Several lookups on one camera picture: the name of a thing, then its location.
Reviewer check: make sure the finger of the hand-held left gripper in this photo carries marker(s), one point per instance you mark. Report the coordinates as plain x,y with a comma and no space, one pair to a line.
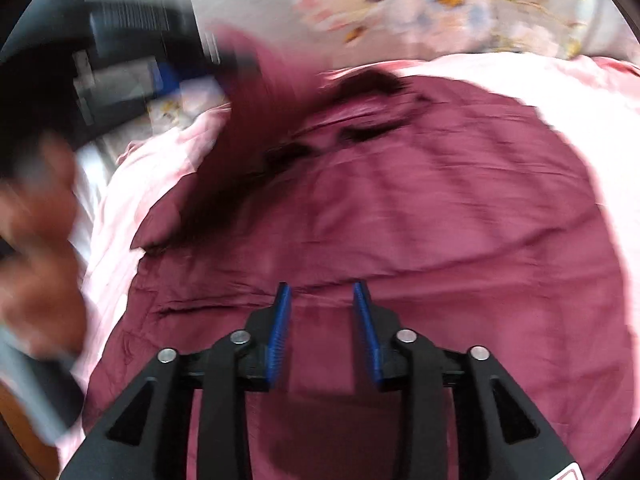
167,77

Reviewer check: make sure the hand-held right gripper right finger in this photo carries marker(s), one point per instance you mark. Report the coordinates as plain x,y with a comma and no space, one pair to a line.
367,340

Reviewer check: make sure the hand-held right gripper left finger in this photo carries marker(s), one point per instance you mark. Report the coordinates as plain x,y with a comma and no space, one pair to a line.
279,340

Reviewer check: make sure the maroon puffer jacket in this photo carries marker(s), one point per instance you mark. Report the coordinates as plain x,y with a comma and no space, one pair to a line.
400,200

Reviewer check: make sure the person's left hand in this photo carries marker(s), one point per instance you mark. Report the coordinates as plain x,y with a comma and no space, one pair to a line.
40,240

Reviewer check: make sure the silver satin cloth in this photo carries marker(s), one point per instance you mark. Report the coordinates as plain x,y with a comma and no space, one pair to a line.
92,190

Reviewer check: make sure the pink printed blanket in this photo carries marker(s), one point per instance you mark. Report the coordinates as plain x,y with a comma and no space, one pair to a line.
575,110

